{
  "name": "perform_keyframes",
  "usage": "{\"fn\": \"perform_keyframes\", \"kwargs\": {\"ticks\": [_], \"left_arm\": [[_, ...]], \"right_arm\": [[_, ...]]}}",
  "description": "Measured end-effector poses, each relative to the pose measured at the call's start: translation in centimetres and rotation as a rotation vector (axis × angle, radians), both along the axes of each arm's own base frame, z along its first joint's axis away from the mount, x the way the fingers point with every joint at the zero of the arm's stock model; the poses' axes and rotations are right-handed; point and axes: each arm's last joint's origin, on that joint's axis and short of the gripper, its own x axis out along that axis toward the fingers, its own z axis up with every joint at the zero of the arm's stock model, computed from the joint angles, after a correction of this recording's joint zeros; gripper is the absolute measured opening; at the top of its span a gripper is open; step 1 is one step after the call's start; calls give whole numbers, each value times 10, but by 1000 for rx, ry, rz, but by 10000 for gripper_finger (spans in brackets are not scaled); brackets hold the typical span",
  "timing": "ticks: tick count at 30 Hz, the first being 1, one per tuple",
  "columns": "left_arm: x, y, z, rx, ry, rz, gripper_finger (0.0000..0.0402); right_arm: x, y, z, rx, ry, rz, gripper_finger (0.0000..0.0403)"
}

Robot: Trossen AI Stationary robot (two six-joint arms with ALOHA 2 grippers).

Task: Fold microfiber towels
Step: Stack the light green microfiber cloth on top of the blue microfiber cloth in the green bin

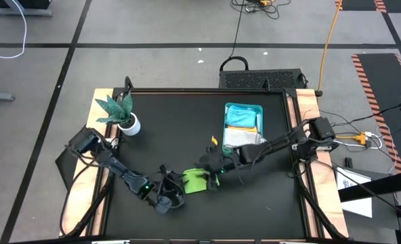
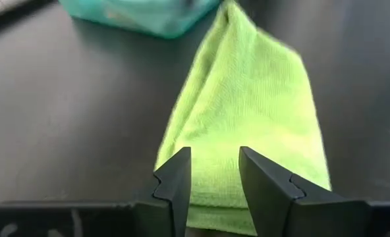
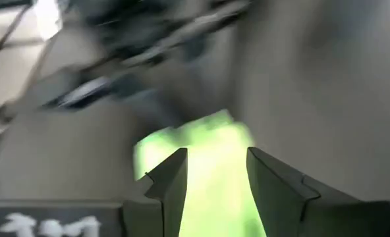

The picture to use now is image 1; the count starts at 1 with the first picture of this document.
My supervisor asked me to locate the black striped floor mat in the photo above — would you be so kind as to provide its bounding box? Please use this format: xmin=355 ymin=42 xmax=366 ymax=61
xmin=351 ymin=53 xmax=401 ymax=174
xmin=335 ymin=0 xmax=401 ymax=14

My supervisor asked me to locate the yellow hanging cable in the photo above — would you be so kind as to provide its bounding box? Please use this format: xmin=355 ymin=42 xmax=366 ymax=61
xmin=317 ymin=0 xmax=343 ymax=98

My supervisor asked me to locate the black computer case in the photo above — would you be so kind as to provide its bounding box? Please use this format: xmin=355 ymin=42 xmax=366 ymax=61
xmin=219 ymin=68 xmax=305 ymax=89

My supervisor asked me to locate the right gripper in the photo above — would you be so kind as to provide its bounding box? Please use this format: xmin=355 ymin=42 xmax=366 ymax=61
xmin=195 ymin=146 xmax=238 ymax=192

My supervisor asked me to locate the black looped cable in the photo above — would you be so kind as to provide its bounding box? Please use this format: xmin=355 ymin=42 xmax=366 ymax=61
xmin=219 ymin=56 xmax=249 ymax=72

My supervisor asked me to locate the teal plastic bin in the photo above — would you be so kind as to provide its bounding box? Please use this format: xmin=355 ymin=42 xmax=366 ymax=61
xmin=221 ymin=102 xmax=265 ymax=158

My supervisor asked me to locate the black flat beam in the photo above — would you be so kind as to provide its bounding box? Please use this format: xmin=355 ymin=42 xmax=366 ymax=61
xmin=337 ymin=169 xmax=401 ymax=203

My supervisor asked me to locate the grey desk foot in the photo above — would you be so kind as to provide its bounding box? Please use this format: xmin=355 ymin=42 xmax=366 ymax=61
xmin=0 ymin=8 xmax=52 ymax=17

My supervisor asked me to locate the white paper sheet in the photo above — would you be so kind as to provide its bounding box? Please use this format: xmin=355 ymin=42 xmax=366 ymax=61
xmin=335 ymin=166 xmax=373 ymax=218

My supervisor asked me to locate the black cable bundle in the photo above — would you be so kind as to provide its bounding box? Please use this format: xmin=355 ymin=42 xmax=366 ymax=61
xmin=230 ymin=0 xmax=291 ymax=20

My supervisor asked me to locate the artificial green plant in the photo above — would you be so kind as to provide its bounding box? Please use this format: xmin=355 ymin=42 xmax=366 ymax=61
xmin=95 ymin=91 xmax=134 ymax=125

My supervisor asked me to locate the white plant pot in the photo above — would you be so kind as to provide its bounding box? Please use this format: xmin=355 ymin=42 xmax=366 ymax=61
xmin=117 ymin=112 xmax=142 ymax=137

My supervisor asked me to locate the blue microfiber towel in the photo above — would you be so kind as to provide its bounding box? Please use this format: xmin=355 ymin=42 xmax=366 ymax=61
xmin=224 ymin=104 xmax=258 ymax=129

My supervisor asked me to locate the black hanging cable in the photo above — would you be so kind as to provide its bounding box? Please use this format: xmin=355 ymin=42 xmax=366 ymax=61
xmin=229 ymin=0 xmax=244 ymax=58

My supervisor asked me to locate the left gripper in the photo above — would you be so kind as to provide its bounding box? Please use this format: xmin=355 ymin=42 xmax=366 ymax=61
xmin=154 ymin=165 xmax=188 ymax=215

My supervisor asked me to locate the white floor cable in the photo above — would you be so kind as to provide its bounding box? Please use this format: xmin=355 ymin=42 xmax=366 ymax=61
xmin=0 ymin=0 xmax=27 ymax=60

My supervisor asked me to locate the wooden table side board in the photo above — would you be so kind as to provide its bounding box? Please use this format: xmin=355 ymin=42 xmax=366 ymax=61
xmin=295 ymin=88 xmax=350 ymax=238
xmin=60 ymin=88 xmax=115 ymax=237

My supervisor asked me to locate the white power adapter cable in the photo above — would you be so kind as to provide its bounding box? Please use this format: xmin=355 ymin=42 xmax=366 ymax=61
xmin=335 ymin=131 xmax=384 ymax=150

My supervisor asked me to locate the green microfiber towel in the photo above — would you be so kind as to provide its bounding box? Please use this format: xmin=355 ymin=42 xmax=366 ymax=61
xmin=182 ymin=168 xmax=221 ymax=195

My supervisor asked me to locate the white grey microfiber towel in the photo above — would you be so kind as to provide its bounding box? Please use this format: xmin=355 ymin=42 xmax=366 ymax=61
xmin=223 ymin=128 xmax=268 ymax=148

